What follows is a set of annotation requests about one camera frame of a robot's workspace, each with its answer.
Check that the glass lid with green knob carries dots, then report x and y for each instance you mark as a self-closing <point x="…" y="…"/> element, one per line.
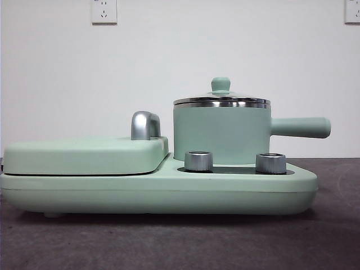
<point x="220" y="84"/>

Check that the silver control knob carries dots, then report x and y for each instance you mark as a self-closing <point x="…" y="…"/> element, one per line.
<point x="198" y="161"/>
<point x="270" y="163"/>

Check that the green breakfast machine base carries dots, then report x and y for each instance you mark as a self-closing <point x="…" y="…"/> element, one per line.
<point x="168" y="194"/>

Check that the green hinged griddle cover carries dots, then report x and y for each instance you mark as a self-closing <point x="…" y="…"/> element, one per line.
<point x="78" y="157"/>

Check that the white wall socket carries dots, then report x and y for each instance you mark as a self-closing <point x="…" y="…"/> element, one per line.
<point x="353" y="11"/>
<point x="103" y="12"/>

